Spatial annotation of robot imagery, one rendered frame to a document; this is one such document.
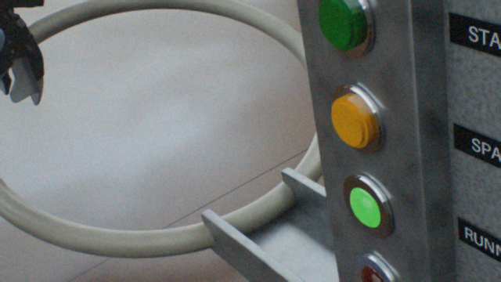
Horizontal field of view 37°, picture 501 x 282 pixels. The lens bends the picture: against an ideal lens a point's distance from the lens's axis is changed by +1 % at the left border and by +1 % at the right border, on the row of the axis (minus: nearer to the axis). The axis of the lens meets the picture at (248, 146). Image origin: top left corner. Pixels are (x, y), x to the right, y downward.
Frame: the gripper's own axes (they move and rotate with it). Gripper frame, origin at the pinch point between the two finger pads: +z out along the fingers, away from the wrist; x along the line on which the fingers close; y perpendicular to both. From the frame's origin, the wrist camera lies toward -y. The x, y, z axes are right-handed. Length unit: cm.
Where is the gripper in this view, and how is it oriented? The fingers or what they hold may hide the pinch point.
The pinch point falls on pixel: (23, 89)
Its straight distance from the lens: 115.7
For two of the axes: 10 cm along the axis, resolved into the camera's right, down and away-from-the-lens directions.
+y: -4.3, 6.5, -6.2
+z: 0.2, 7.0, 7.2
